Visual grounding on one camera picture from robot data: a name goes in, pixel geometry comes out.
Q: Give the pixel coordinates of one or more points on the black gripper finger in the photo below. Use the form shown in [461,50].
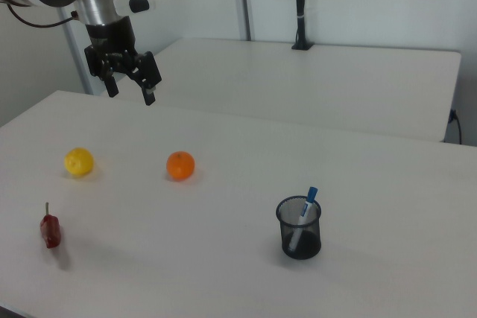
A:
[108,79]
[149,72]

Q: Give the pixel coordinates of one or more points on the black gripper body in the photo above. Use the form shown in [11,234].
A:
[112,37]

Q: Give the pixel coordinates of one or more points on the blue and white marker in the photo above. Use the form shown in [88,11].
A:
[303,217]

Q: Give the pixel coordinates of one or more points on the yellow lemon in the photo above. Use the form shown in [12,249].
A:
[78,161]

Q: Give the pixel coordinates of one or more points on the orange mandarin fruit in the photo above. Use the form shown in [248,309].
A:
[180,165]

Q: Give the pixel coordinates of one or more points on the red chili pepper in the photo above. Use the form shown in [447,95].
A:
[50,232]

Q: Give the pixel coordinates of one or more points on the black pole with base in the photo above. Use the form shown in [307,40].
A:
[300,5]

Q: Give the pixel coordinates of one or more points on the black mesh pen cup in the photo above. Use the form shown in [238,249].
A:
[307,243]

